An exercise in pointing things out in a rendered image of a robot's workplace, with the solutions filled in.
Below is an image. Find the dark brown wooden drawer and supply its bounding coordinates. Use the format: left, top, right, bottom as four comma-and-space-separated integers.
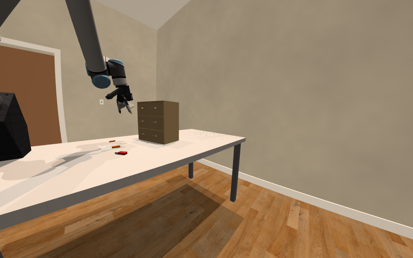
139, 128, 150, 141
138, 115, 149, 128
138, 103, 149, 115
150, 102, 163, 115
150, 129, 164, 144
150, 116, 163, 130

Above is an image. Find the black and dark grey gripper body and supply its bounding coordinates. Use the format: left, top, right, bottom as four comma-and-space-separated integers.
115, 85, 133, 102

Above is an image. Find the wooden chest of drawers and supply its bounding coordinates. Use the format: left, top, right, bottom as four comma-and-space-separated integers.
144, 101, 179, 145

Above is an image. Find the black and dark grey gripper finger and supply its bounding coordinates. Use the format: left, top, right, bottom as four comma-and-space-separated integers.
117, 100, 125, 113
122, 96, 134, 114

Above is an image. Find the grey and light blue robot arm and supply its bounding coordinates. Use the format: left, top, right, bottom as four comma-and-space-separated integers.
0, 0, 127, 89

